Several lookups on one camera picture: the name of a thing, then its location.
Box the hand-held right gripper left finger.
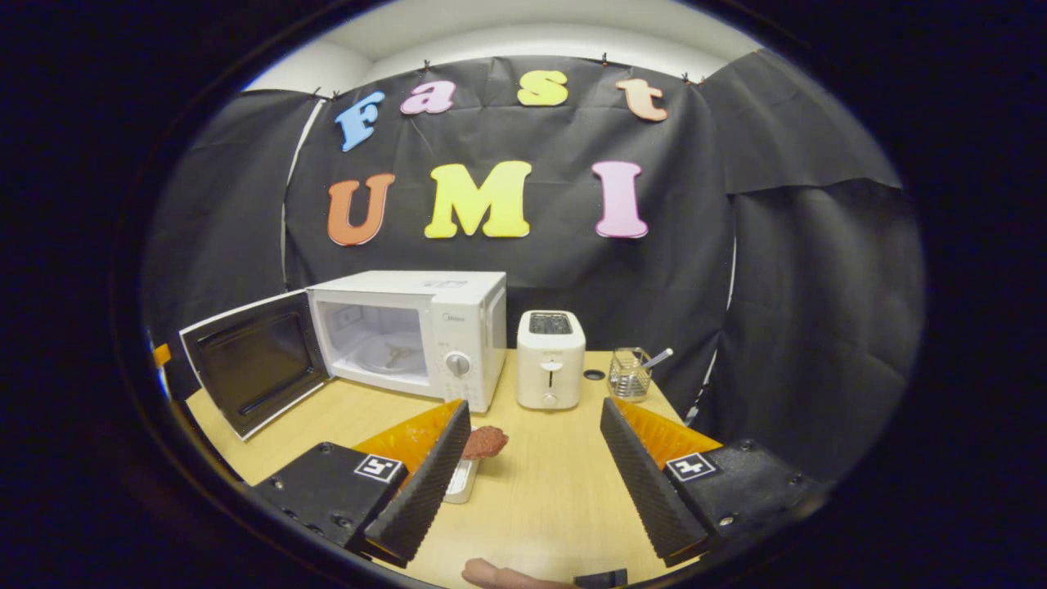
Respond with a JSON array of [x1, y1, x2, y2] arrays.
[[249, 399, 474, 567]]

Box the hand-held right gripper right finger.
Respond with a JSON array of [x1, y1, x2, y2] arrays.
[[600, 397, 829, 569]]

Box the reddish brown meat piece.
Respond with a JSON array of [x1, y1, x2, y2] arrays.
[[461, 425, 510, 461]]

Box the white microwave oven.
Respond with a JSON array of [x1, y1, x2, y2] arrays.
[[178, 270, 509, 443]]

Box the small white dish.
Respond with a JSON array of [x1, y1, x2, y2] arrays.
[[444, 458, 480, 505]]

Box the small mesh utensil holder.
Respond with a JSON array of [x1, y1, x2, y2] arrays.
[[609, 348, 653, 402]]

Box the white toaster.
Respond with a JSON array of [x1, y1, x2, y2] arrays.
[[517, 310, 586, 411]]

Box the black backdrop cloth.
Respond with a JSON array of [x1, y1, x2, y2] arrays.
[[141, 49, 925, 483]]

